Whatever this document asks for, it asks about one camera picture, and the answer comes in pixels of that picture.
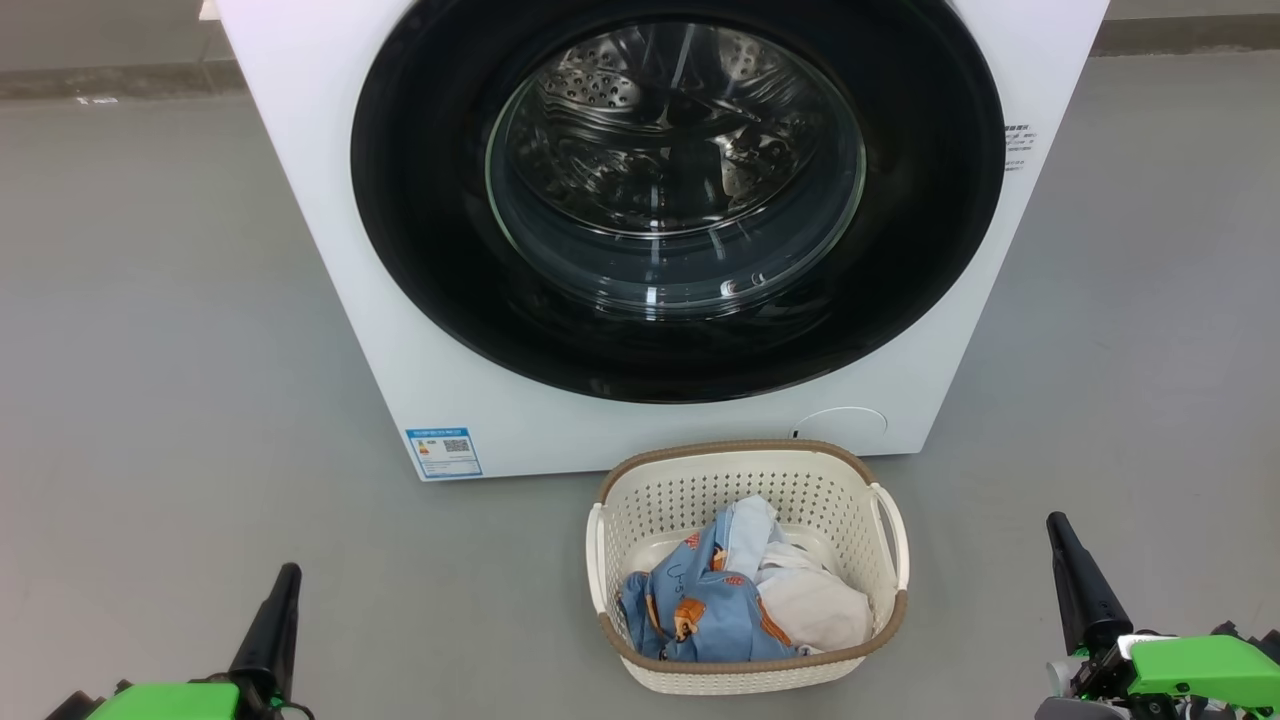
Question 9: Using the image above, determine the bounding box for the white garment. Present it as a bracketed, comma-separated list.
[755, 530, 874, 653]

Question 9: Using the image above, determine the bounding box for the cream perforated laundry basket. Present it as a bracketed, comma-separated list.
[586, 439, 910, 696]

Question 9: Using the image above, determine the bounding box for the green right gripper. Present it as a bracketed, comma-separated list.
[1035, 512, 1280, 720]

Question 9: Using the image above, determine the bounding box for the blue garment with orange print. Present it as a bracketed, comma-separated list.
[617, 495, 801, 663]

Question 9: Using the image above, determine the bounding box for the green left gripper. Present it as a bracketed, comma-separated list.
[45, 563, 313, 720]

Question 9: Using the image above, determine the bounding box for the round white filter cover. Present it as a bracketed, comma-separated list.
[795, 406, 889, 441]

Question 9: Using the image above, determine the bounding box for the stainless steel washer drum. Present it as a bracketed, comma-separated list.
[515, 25, 851, 241]

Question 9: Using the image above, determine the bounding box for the washing machine door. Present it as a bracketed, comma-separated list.
[350, 0, 1007, 405]

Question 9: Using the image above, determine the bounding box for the blue energy label sticker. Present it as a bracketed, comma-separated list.
[405, 428, 483, 481]

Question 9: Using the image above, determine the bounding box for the white front-load washing machine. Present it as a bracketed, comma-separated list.
[215, 0, 1111, 483]

